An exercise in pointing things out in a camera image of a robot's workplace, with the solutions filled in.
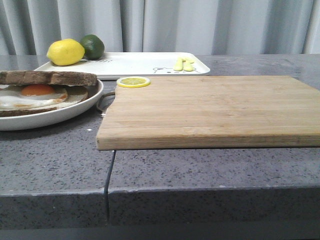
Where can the front yellow lemon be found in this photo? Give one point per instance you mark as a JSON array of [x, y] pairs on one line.
[[65, 52]]

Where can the fried egg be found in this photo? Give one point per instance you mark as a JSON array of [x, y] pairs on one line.
[[13, 98]]

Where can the green lime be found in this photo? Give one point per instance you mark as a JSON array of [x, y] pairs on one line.
[[93, 46]]

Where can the white rectangular tray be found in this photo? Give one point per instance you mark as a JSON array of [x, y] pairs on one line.
[[116, 65]]

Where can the pale yellow plastic spoon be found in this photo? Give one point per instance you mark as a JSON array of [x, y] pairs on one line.
[[188, 64]]

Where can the metal cutting board handle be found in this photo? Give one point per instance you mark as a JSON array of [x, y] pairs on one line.
[[98, 104]]

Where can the pale yellow plastic fork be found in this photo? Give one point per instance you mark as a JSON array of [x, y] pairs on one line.
[[179, 64]]

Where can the grey curtain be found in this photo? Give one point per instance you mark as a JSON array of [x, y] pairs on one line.
[[201, 27]]

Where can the lemon slice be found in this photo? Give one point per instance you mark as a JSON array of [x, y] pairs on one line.
[[133, 82]]

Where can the wooden cutting board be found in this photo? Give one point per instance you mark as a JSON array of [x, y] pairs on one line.
[[212, 112]]

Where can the white round plate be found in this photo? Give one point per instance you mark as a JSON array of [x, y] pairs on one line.
[[31, 121]]

